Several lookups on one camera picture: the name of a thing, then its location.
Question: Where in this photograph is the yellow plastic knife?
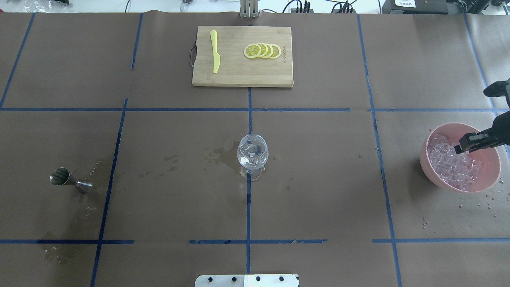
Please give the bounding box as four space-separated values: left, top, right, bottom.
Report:
210 30 221 73

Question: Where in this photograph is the bamboo cutting board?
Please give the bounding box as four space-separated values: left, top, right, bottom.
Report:
192 26 294 88

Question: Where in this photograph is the clear ice cubes pile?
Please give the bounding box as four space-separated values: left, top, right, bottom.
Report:
427 134 482 191

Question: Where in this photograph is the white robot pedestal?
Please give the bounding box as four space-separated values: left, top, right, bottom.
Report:
194 274 300 287

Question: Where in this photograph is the black box device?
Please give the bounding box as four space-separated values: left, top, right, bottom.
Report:
381 0 448 15

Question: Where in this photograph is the aluminium frame post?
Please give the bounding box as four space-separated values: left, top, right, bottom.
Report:
240 0 260 18

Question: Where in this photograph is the steel jigger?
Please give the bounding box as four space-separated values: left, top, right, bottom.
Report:
49 167 94 194

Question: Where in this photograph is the clear wine glass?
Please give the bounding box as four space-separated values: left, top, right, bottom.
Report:
237 134 269 181

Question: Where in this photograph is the crumpled clear plastic bag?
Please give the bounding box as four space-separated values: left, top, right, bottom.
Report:
20 0 71 13

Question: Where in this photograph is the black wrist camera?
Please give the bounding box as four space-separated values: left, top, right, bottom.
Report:
483 79 510 107

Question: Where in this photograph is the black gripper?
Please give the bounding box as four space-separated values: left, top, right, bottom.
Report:
454 112 510 154

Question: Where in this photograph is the pink bowl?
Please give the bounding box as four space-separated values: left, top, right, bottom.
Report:
420 122 501 193

